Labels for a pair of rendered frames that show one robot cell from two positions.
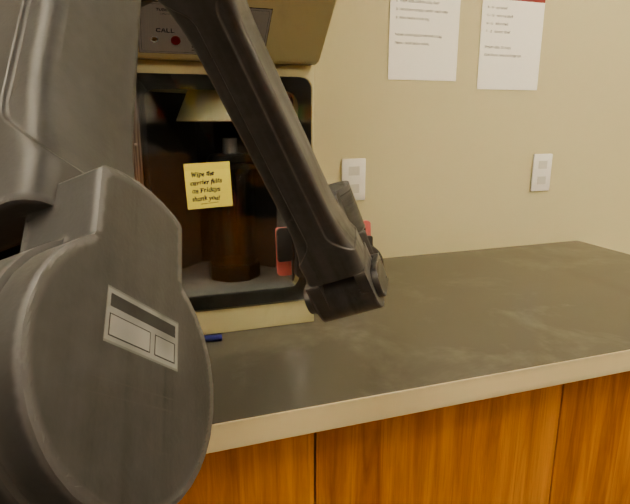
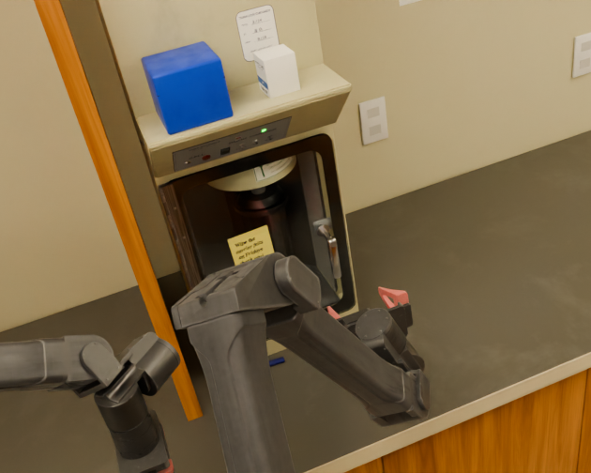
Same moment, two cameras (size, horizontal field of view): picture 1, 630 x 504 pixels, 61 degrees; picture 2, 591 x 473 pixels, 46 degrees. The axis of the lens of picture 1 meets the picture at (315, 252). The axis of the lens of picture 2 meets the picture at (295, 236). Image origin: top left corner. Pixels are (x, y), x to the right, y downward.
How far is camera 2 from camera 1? 0.61 m
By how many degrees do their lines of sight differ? 20
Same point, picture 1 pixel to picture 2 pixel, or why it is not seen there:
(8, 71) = not seen: outside the picture
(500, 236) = (539, 132)
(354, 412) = (410, 436)
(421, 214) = (450, 133)
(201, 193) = (247, 256)
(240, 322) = not seen: hidden behind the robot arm
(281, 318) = not seen: hidden behind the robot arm
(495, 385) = (525, 388)
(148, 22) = (182, 158)
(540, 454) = (570, 412)
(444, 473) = (488, 446)
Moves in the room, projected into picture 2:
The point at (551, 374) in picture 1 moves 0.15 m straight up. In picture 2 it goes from (575, 366) to (581, 305)
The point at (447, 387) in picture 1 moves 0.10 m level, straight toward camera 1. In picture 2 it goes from (484, 400) to (483, 446)
